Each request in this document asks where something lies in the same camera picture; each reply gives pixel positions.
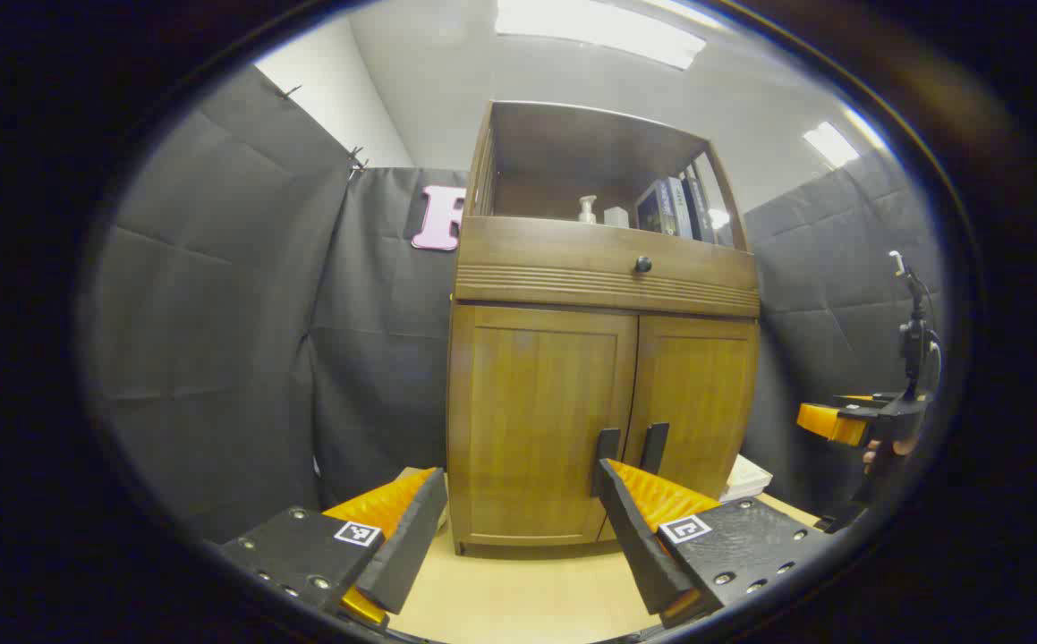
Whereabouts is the dark blue book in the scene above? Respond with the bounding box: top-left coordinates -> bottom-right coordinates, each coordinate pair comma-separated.
635,182 -> 675,236

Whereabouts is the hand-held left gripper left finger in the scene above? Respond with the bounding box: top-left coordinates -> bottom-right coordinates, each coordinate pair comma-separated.
218,466 -> 449,630

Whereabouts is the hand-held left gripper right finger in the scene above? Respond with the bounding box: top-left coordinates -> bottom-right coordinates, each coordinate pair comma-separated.
596,458 -> 832,629

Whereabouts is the dark spine book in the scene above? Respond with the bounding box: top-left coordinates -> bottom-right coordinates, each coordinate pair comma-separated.
684,174 -> 717,244

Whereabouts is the white flat box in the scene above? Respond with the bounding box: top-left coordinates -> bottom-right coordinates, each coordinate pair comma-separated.
719,454 -> 774,502

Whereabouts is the wooden cabinet door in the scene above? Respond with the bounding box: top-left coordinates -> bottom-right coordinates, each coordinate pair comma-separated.
594,313 -> 759,544
448,304 -> 640,548

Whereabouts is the brown wooden shoe cabinet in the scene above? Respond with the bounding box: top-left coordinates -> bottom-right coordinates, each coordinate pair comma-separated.
445,100 -> 762,557

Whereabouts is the grey spine book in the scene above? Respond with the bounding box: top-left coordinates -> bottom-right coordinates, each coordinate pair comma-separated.
667,177 -> 694,241

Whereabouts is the wooden cabinet drawer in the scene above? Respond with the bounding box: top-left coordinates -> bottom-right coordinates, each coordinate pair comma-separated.
454,216 -> 762,318

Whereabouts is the black backdrop cloth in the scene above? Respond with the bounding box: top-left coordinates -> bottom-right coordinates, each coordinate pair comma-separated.
80,64 -> 948,547

